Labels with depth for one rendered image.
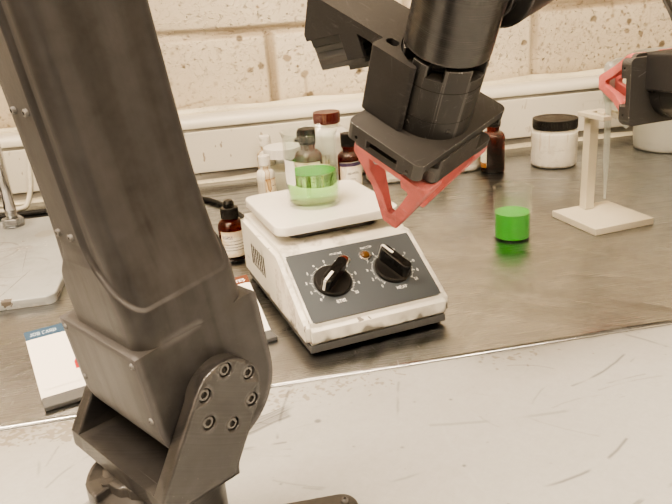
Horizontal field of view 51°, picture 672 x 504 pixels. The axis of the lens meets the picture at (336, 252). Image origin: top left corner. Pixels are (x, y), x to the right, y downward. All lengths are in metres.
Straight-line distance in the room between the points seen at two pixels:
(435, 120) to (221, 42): 0.72
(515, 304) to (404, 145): 0.24
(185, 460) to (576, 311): 0.42
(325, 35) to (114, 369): 0.30
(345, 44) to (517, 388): 0.27
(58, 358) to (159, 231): 0.33
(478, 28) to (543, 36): 0.85
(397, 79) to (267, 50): 0.71
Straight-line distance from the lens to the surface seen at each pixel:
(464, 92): 0.47
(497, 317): 0.63
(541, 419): 0.50
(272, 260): 0.62
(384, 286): 0.60
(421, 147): 0.47
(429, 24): 0.44
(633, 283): 0.72
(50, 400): 0.58
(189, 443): 0.31
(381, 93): 0.48
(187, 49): 1.15
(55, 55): 0.26
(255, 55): 1.16
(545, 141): 1.10
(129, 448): 0.35
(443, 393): 0.52
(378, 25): 0.49
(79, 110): 0.27
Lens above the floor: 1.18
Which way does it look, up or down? 21 degrees down
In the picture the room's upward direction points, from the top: 4 degrees counter-clockwise
